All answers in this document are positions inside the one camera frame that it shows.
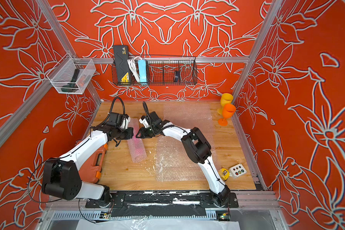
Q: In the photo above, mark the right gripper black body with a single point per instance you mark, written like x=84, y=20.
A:
x=149, y=132

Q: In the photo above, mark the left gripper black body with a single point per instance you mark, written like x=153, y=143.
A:
x=123, y=133

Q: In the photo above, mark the bubble pink glass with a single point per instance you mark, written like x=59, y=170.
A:
x=136, y=146

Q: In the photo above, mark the clear bubble wrap sheet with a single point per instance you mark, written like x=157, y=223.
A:
x=189, y=115

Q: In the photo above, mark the bubble orange glass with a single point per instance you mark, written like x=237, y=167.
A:
x=173, y=164

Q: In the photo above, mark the orange plastic wine glass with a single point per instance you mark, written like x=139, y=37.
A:
x=227, y=112

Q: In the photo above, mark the yellow plastic wine glass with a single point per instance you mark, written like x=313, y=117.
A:
x=226, y=98

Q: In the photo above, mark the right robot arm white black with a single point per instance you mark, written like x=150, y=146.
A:
x=197, y=148

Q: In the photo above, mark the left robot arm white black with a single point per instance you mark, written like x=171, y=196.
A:
x=61, y=175

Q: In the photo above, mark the orange plastic tool case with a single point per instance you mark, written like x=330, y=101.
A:
x=91, y=170

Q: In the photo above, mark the black yellow device box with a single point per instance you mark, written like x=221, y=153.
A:
x=121, y=57

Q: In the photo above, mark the light blue power bank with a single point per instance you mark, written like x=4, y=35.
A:
x=142, y=71

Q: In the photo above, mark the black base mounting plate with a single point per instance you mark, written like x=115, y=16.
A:
x=164, y=204

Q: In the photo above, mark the yellow tape measure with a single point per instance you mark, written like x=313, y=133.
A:
x=224, y=174

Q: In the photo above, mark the white plastic sheet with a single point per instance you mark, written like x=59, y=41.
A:
x=158, y=224

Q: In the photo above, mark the white button control box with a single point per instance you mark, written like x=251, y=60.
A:
x=237, y=170

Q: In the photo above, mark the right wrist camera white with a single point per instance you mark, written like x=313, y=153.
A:
x=144, y=121

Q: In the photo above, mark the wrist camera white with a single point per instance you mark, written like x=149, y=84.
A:
x=125, y=122
x=144, y=121

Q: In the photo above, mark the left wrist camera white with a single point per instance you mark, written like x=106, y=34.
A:
x=125, y=122

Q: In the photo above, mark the black wire wall basket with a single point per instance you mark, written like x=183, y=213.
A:
x=160, y=70

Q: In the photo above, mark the dark green handled tool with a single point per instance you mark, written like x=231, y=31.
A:
x=71, y=86

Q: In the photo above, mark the clear acrylic wall bin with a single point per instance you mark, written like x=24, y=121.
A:
x=63, y=70

